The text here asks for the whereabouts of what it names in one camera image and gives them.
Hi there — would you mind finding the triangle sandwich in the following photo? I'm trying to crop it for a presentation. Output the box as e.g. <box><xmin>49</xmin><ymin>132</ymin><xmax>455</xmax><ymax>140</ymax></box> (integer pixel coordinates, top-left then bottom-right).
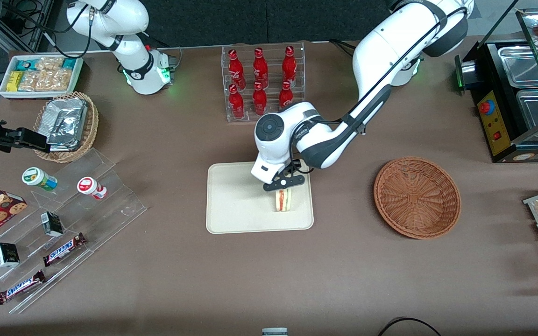
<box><xmin>276</xmin><ymin>188</ymin><xmax>292</xmax><ymax>213</ymax></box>

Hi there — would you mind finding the beige rectangular tray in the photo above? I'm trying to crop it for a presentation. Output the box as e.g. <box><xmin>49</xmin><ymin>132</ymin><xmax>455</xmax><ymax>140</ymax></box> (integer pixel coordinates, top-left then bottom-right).
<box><xmin>206</xmin><ymin>161</ymin><xmax>315</xmax><ymax>234</ymax></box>

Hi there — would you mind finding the light wicker basket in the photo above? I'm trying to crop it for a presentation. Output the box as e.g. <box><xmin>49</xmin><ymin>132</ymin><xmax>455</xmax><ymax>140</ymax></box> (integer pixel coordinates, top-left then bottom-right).
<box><xmin>33</xmin><ymin>91</ymin><xmax>99</xmax><ymax>163</ymax></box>

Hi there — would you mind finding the brown round wicker basket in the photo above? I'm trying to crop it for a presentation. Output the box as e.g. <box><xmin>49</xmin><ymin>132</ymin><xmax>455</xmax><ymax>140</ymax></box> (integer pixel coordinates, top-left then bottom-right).
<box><xmin>374</xmin><ymin>157</ymin><xmax>462</xmax><ymax>240</ymax></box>

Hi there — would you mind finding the cup with green lid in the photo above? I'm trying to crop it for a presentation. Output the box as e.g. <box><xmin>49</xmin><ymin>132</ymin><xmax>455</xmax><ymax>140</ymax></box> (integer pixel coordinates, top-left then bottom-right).
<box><xmin>21</xmin><ymin>167</ymin><xmax>58</xmax><ymax>191</ymax></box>

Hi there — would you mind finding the silver foil pack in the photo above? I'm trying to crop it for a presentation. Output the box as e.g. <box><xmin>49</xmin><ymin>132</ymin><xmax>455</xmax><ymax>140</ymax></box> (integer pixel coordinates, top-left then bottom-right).
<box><xmin>48</xmin><ymin>112</ymin><xmax>88</xmax><ymax>151</ymax></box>
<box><xmin>45</xmin><ymin>98</ymin><xmax>88</xmax><ymax>118</ymax></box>

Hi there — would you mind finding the white snack container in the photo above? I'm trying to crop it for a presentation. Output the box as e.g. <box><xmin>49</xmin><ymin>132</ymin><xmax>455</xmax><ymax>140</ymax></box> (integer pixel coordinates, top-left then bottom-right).
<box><xmin>0</xmin><ymin>55</ymin><xmax>85</xmax><ymax>100</ymax></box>

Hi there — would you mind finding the clear bag of crackers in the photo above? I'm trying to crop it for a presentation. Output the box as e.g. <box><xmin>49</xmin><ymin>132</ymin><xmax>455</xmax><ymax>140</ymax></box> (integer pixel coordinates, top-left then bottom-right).
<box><xmin>18</xmin><ymin>70</ymin><xmax>45</xmax><ymax>92</ymax></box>
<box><xmin>35</xmin><ymin>56</ymin><xmax>64</xmax><ymax>72</ymax></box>
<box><xmin>42</xmin><ymin>70</ymin><xmax>73</xmax><ymax>92</ymax></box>

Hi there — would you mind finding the yellow snack packet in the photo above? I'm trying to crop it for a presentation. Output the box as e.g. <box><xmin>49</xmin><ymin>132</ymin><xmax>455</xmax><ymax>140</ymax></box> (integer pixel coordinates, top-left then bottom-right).
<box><xmin>6</xmin><ymin>71</ymin><xmax>23</xmax><ymax>93</ymax></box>

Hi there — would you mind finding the red cola bottle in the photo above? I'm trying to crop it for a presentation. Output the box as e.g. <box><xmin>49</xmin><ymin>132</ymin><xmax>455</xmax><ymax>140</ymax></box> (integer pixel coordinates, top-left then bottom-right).
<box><xmin>228</xmin><ymin>49</ymin><xmax>247</xmax><ymax>90</ymax></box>
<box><xmin>252</xmin><ymin>82</ymin><xmax>268</xmax><ymax>116</ymax></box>
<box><xmin>282</xmin><ymin>45</ymin><xmax>297</xmax><ymax>84</ymax></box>
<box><xmin>278</xmin><ymin>80</ymin><xmax>294</xmax><ymax>109</ymax></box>
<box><xmin>253</xmin><ymin>47</ymin><xmax>269</xmax><ymax>87</ymax></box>
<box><xmin>228</xmin><ymin>84</ymin><xmax>246</xmax><ymax>120</ymax></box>

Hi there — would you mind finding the cup with red lid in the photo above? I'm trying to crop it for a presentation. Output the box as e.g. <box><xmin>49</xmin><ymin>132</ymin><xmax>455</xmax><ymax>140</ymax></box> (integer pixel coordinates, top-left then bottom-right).
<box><xmin>77</xmin><ymin>176</ymin><xmax>107</xmax><ymax>200</ymax></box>

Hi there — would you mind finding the small black box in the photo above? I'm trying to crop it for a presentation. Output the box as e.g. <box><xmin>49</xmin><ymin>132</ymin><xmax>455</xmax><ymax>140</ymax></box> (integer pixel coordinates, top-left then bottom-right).
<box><xmin>41</xmin><ymin>211</ymin><xmax>64</xmax><ymax>238</ymax></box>
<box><xmin>0</xmin><ymin>242</ymin><xmax>20</xmax><ymax>268</ymax></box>

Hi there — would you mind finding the clear acrylic tiered stand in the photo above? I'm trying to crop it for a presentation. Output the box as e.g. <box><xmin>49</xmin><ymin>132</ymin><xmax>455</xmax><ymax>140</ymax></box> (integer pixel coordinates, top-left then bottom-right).
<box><xmin>0</xmin><ymin>148</ymin><xmax>148</xmax><ymax>315</ymax></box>

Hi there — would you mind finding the Snickers bar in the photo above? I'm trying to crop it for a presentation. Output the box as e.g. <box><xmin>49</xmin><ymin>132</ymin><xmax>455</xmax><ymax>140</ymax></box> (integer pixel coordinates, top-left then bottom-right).
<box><xmin>0</xmin><ymin>269</ymin><xmax>47</xmax><ymax>305</ymax></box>
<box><xmin>42</xmin><ymin>232</ymin><xmax>87</xmax><ymax>267</ymax></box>

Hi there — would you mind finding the clear acrylic bottle rack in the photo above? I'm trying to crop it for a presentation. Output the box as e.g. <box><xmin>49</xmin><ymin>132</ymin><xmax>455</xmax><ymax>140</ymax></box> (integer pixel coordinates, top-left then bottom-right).
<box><xmin>221</xmin><ymin>42</ymin><xmax>306</xmax><ymax>123</ymax></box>

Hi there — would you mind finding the black food warmer machine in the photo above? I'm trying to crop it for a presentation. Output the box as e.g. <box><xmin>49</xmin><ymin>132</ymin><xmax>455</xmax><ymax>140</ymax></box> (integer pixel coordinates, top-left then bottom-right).
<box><xmin>454</xmin><ymin>0</ymin><xmax>538</xmax><ymax>163</ymax></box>

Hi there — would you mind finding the black cable bundle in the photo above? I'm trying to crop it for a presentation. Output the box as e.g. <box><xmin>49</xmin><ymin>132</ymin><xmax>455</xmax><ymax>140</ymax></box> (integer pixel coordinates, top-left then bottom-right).
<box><xmin>0</xmin><ymin>0</ymin><xmax>93</xmax><ymax>59</ymax></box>

